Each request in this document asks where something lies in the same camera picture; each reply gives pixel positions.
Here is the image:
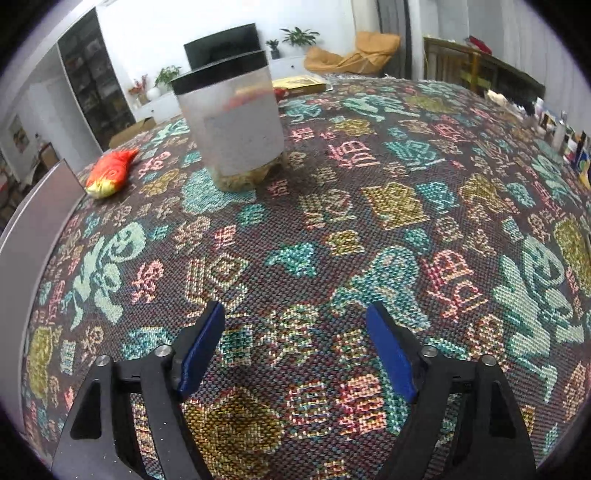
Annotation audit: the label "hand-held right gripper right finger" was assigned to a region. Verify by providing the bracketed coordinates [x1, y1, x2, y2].
[366, 301, 539, 480]

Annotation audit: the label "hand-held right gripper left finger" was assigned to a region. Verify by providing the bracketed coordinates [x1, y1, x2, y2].
[52, 300, 226, 480]

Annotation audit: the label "white storage box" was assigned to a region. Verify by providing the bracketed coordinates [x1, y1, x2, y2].
[0, 158, 87, 296]

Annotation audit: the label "colourful printed blanket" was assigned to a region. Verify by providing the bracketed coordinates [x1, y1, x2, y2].
[21, 75, 591, 480]

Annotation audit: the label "orange fish plush toy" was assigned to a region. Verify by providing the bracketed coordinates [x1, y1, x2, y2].
[85, 148, 140, 199]

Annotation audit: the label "clear jar with black lid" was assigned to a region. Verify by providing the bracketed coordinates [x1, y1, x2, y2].
[170, 49, 286, 192]

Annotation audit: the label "cardboard box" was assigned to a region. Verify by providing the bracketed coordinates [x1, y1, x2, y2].
[108, 117, 156, 149]

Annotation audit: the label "red flowers in vase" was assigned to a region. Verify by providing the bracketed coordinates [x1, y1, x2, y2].
[128, 74, 149, 105]

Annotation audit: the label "bushy green potted plant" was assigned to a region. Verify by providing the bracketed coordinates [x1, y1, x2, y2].
[154, 65, 182, 89]

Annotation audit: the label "row of small bottles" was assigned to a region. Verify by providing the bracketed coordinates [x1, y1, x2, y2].
[485, 90, 591, 190]

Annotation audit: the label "yellow flat box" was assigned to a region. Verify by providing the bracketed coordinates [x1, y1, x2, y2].
[271, 75, 334, 96]

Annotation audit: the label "dark glass bookcase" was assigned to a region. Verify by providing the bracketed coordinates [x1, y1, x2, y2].
[57, 8, 136, 149]

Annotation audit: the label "orange lounge chair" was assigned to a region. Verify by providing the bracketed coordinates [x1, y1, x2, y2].
[305, 31, 402, 75]

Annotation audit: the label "flat screen television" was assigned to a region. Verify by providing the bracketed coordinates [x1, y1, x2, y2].
[183, 23, 262, 71]

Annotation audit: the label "grey curtain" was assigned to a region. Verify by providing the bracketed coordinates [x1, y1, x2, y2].
[375, 0, 413, 78]

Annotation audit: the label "large green potted plant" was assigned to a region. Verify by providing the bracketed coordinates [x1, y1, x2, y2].
[281, 27, 321, 48]

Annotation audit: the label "framed wall picture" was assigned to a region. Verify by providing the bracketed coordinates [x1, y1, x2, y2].
[8, 114, 30, 155]

